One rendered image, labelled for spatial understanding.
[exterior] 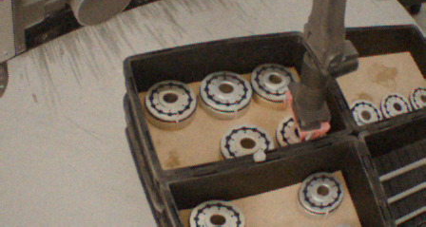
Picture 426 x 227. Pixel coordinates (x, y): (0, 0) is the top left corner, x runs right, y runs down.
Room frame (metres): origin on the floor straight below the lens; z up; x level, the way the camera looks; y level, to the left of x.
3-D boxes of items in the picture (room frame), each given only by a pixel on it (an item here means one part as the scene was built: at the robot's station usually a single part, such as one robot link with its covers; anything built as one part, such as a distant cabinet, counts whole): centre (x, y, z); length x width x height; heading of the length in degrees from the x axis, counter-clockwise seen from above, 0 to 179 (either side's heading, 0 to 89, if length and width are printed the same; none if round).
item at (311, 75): (0.88, -0.18, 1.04); 0.07 x 0.06 x 0.07; 123
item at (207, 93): (0.97, -0.02, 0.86); 0.10 x 0.10 x 0.01
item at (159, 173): (0.90, -0.05, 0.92); 0.40 x 0.30 x 0.02; 112
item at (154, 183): (0.90, -0.05, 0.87); 0.40 x 0.30 x 0.11; 112
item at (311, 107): (0.88, -0.18, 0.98); 0.10 x 0.07 x 0.07; 18
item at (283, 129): (0.88, -0.18, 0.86); 0.10 x 0.10 x 0.01
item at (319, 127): (0.86, -0.18, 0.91); 0.07 x 0.07 x 0.09; 18
